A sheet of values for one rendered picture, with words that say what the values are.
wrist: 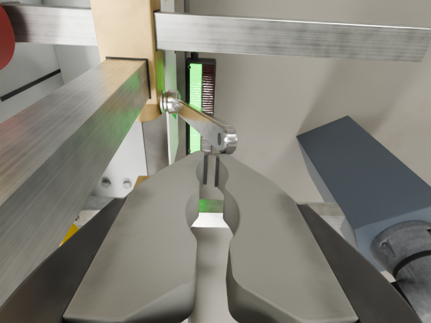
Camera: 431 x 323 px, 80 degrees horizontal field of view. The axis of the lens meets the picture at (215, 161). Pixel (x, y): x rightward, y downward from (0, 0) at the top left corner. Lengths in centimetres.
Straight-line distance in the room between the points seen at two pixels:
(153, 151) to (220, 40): 29
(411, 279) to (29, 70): 93
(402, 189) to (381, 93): 56
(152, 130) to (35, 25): 25
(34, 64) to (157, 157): 24
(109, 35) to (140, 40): 3
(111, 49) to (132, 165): 39
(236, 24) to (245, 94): 94
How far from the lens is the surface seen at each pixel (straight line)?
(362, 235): 91
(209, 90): 44
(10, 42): 29
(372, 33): 30
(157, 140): 48
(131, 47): 26
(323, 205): 44
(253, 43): 27
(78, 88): 19
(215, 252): 182
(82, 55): 56
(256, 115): 123
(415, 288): 85
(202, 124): 15
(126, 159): 62
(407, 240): 90
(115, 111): 18
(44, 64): 55
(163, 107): 30
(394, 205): 93
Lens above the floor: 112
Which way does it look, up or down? 57 degrees down
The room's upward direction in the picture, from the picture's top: 178 degrees clockwise
